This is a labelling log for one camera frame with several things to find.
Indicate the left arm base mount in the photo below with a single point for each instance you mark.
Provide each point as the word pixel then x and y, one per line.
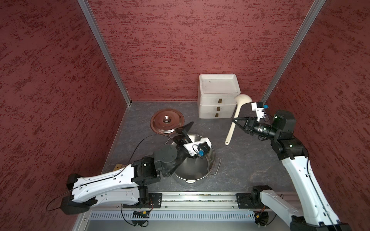
pixel 147 200

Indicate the corner aluminium profile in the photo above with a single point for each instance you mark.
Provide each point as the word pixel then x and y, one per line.
pixel 309 19
pixel 88 13

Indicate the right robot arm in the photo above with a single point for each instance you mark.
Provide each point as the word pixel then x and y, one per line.
pixel 316 214

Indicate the steel pot lid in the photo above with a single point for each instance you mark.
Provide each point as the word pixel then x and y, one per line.
pixel 165 121

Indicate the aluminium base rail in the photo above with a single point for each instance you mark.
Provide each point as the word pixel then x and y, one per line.
pixel 190 201

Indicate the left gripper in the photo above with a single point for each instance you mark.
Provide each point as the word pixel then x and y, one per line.
pixel 183 137

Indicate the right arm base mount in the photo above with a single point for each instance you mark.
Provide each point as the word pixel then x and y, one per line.
pixel 248 200

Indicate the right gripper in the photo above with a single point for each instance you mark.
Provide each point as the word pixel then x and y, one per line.
pixel 248 124

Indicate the stainless steel pot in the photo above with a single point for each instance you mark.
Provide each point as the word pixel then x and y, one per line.
pixel 193 171

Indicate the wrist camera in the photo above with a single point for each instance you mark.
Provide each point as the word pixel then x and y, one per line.
pixel 259 108
pixel 199 149

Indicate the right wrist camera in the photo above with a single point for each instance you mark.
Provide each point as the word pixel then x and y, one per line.
pixel 259 108

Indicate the right corner aluminium profile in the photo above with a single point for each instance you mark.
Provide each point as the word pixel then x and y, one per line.
pixel 309 19

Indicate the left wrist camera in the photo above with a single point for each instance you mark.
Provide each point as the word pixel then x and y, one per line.
pixel 199 149

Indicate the left corner aluminium profile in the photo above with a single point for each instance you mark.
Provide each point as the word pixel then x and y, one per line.
pixel 88 13

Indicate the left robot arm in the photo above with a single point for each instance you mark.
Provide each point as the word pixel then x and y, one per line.
pixel 163 162

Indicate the white three-drawer box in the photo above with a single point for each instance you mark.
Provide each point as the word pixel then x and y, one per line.
pixel 216 93

